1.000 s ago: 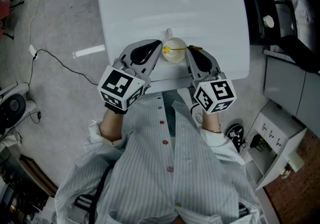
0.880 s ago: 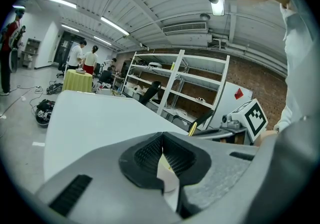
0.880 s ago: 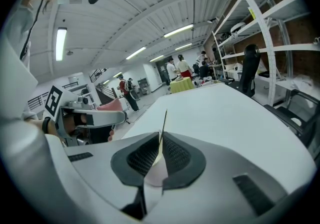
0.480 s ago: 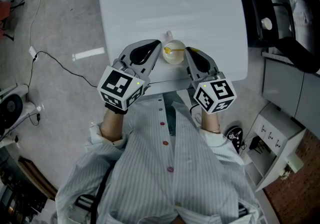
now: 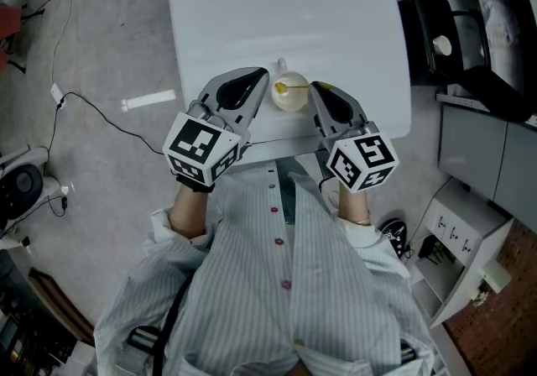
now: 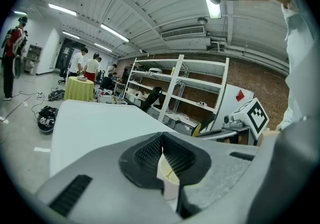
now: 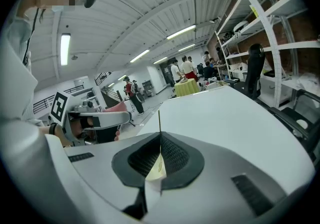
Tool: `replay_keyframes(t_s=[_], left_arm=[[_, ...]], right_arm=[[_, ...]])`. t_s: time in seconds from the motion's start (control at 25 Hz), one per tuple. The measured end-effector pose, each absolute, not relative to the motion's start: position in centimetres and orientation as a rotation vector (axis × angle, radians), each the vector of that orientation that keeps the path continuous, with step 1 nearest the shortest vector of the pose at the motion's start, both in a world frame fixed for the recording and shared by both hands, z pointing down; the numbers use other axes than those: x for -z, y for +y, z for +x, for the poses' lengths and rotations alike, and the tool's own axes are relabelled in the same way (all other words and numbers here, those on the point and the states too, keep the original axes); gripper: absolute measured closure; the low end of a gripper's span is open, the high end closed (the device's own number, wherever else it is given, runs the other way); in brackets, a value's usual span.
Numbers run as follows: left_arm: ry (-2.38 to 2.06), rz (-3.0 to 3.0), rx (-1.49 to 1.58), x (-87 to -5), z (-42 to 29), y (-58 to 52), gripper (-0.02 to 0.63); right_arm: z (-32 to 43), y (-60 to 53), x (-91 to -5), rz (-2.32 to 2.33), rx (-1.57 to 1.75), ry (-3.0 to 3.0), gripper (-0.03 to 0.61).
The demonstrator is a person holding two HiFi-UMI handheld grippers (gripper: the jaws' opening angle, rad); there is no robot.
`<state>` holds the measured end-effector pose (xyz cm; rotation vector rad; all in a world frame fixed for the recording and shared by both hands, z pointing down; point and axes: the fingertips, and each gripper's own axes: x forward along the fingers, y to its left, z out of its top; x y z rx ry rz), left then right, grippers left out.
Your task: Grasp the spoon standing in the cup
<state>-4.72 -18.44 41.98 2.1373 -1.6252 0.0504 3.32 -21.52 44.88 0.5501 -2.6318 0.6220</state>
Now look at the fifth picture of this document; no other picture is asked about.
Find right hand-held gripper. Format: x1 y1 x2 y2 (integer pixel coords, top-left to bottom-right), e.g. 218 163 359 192
309 81 399 195

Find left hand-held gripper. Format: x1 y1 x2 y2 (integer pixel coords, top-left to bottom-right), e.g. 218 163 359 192
162 66 271 186

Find small gold spoon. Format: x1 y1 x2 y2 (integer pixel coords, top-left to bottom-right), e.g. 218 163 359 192
274 81 333 95

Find person's right forearm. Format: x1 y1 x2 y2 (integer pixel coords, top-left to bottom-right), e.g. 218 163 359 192
336 186 373 227

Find person's left forearm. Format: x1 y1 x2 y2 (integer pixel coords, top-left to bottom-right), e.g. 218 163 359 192
167 182 210 238

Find black office chair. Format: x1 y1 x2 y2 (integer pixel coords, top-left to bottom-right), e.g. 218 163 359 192
393 0 537 124

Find white round container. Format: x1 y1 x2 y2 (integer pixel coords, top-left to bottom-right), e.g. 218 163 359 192
431 34 454 56

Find black patterned shoe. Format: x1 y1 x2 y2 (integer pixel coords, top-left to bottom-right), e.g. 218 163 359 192
378 218 409 259

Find small white open cabinet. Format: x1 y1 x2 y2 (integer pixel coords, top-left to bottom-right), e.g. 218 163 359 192
408 178 516 328

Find pale striped button shirt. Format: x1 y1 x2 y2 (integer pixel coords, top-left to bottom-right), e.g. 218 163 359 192
94 159 435 376

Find white power strip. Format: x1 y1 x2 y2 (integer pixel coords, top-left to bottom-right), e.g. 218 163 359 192
50 82 68 111

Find white plastic bag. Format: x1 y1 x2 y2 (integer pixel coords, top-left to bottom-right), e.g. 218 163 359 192
477 0 522 49

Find pale box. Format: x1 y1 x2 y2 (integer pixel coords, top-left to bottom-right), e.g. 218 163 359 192
482 258 514 295

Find white device with black disc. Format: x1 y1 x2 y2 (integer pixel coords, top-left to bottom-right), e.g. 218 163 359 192
0 145 50 242

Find red folding chair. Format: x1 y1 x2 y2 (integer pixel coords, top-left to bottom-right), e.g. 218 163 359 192
0 3 27 70

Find brown wooden board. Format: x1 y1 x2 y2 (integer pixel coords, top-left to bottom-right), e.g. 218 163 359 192
27 267 96 345

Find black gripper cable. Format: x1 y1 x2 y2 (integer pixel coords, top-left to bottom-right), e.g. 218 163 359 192
317 174 337 196

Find black wrist strap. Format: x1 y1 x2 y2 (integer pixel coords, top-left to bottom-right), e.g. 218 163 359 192
175 172 216 195

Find black power cable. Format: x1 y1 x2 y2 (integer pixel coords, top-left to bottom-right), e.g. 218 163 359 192
49 91 169 149

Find thin white cable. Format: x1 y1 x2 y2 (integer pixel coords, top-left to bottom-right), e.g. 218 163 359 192
49 0 73 86

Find black shoulder strap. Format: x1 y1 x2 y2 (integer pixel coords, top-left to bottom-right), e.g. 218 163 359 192
152 280 190 376

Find gray webbing buckle strap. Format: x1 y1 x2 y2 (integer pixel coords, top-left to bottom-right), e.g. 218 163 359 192
125 325 161 358

